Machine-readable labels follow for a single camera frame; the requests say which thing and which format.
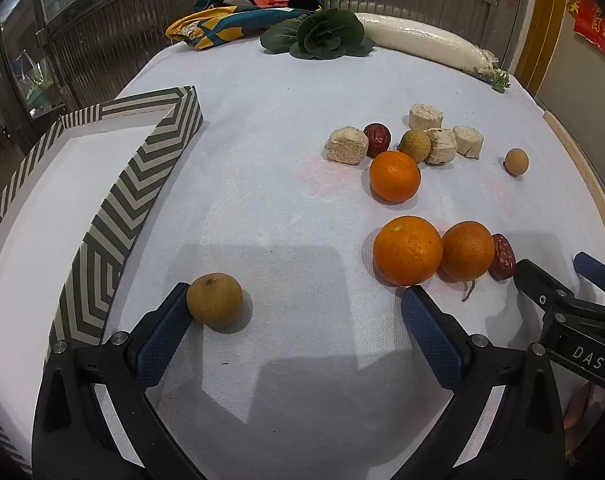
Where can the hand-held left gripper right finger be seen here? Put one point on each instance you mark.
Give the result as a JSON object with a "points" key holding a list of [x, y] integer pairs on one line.
{"points": [[432, 335]]}

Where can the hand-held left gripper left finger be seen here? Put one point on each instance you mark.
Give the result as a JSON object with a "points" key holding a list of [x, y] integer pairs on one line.
{"points": [[162, 340]]}

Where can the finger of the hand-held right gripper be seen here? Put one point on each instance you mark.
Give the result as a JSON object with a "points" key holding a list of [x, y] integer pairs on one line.
{"points": [[532, 280], [595, 270]]}

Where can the red date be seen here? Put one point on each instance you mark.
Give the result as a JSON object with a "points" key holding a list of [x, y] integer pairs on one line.
{"points": [[377, 139], [502, 256]]}

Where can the large brown longan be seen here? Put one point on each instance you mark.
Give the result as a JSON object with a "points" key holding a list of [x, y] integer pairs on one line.
{"points": [[215, 302]]}

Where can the orange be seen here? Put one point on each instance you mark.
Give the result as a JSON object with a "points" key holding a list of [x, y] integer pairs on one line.
{"points": [[407, 250], [395, 176], [467, 251]]}

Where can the striped cardboard box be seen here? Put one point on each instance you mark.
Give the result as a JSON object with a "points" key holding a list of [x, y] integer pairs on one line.
{"points": [[132, 195]]}

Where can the beige yam piece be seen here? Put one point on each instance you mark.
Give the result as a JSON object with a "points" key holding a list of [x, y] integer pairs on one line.
{"points": [[425, 116], [468, 140], [440, 146], [346, 145]]}

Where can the person's right hand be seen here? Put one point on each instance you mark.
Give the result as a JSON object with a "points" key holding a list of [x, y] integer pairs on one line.
{"points": [[580, 410]]}

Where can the small dry stem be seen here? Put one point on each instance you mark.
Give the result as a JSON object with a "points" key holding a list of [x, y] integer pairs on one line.
{"points": [[468, 291]]}

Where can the white daikon radish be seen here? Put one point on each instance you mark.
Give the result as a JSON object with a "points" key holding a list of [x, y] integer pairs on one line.
{"points": [[422, 37]]}

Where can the green leafy vegetable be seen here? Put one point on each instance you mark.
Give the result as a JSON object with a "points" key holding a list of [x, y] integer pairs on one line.
{"points": [[327, 35]]}

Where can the colourful patterned cloth bag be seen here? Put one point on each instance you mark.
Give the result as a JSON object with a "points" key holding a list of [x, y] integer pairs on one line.
{"points": [[232, 15]]}

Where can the red wall poster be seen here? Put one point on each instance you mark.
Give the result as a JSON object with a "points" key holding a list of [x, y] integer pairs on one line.
{"points": [[592, 20]]}

